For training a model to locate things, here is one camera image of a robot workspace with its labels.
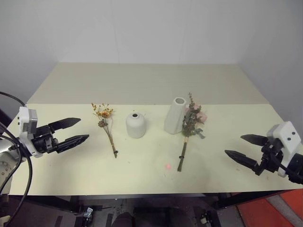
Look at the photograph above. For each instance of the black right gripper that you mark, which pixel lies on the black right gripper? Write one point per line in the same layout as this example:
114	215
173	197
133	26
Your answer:
271	160

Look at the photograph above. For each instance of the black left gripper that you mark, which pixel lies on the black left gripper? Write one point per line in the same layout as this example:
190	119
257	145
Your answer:
43	142

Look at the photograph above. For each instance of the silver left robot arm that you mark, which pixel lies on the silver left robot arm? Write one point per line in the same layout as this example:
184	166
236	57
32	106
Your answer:
6	147

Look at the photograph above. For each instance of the short round white vase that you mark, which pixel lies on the short round white vase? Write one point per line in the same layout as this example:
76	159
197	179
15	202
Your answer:
135	126

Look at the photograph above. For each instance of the tall white vase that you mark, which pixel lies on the tall white vase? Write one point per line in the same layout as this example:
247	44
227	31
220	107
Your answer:
174	118

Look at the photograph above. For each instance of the orange dried flower bouquet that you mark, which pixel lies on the orange dried flower bouquet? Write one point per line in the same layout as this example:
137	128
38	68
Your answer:
105	114

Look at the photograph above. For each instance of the pink rose bouquet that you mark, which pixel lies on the pink rose bouquet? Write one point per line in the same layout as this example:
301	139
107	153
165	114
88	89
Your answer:
191	123

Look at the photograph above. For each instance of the orange floor mat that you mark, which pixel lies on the orange floor mat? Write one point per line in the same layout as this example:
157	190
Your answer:
272	210

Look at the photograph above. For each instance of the dark rounded shape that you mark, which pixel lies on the dark rounded shape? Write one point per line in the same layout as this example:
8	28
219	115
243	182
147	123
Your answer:
124	220

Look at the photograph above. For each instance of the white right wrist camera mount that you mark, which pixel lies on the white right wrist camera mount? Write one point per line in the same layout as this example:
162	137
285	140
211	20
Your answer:
287	136

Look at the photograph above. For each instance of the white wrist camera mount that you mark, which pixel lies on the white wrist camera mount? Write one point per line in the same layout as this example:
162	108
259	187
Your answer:
287	136
26	125

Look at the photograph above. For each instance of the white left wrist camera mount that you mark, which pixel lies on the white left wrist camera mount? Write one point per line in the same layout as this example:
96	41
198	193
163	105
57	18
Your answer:
26	125

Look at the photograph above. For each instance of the black table frame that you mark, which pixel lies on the black table frame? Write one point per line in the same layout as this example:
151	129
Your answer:
142	197

